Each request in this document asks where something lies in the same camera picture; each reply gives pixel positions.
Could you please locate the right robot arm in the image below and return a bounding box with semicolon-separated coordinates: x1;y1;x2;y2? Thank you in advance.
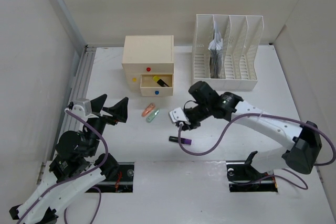
182;81;322;179

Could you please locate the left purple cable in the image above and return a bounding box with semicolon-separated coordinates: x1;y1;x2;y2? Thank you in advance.
17;108;110;224

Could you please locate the grey booklet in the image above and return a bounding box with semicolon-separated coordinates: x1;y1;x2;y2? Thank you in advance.
208;22;224;79

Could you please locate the yellow highlighter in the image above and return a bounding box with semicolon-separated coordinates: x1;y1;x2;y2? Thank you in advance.
152;76;169;87

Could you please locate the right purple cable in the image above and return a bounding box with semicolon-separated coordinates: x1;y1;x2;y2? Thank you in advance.
177;113;336;190

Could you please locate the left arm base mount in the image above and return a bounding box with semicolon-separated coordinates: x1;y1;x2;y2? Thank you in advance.
95;163;134;193

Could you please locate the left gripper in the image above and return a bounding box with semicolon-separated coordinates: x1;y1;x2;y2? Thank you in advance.
83;93;128;156

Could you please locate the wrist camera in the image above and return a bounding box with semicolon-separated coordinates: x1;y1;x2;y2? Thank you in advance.
65;98;93;118
169;107;190;125

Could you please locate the purple cable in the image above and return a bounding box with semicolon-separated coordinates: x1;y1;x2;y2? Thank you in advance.
17;108;110;224
177;113;336;190

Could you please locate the mint green clip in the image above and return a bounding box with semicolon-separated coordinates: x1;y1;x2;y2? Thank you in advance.
146;109;160;123

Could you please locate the white file organizer rack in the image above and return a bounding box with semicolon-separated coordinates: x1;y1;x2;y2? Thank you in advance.
192;14;264;91

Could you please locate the aluminium frame rail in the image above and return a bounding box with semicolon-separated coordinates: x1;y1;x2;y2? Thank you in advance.
36;0;97;184

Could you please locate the beige wooden drawer cabinet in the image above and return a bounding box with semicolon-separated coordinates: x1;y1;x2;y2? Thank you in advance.
122;35;174;97

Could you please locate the purple highlighter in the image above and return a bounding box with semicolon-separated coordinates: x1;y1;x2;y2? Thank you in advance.
169;136;192;146

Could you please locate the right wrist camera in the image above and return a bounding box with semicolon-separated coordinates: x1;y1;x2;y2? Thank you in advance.
169;107;190;125

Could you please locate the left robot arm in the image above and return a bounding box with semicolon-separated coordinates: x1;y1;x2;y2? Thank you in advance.
9;94;129;223

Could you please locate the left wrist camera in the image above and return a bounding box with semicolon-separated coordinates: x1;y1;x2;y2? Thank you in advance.
65;98;93;118

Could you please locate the orange clip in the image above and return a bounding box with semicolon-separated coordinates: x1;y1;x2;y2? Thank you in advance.
141;103;155;117

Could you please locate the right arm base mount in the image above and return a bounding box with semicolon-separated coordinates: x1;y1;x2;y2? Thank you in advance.
226;151;278;193

